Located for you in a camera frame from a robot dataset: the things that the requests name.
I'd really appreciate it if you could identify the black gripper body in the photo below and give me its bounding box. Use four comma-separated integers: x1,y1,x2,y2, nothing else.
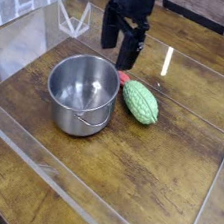
105,0,158,32

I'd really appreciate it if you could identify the clear acrylic enclosure wall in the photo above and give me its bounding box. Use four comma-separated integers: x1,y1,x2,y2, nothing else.
0,2,224,224

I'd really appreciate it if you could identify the stainless steel pot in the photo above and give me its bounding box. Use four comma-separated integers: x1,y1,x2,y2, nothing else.
47,54,120,137

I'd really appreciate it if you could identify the black wall strip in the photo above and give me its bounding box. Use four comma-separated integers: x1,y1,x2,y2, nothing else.
162,0,224,36

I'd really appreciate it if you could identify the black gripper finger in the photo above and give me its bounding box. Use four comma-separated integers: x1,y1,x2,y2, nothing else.
115,28,146,70
101,5,119,49

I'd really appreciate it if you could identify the clear acrylic corner bracket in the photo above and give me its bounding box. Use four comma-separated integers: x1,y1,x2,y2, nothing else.
57,0,91,38

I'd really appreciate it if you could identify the pink spoon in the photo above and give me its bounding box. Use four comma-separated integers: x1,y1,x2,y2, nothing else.
118,71,131,86

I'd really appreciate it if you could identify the green bitter gourd toy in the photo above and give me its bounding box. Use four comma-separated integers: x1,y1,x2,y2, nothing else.
123,80,159,125

